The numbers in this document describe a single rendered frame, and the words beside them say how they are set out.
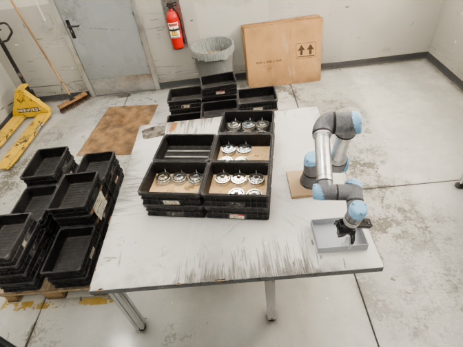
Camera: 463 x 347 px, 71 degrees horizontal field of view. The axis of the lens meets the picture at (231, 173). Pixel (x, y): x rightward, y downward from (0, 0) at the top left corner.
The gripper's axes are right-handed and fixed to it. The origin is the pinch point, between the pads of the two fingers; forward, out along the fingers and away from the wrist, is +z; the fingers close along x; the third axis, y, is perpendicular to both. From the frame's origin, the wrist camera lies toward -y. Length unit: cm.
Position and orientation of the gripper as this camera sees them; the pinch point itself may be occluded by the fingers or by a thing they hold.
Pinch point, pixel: (345, 234)
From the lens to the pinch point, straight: 181.8
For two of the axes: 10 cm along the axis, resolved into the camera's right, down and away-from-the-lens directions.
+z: 0.8, 5.0, 8.6
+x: 1.2, 8.6, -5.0
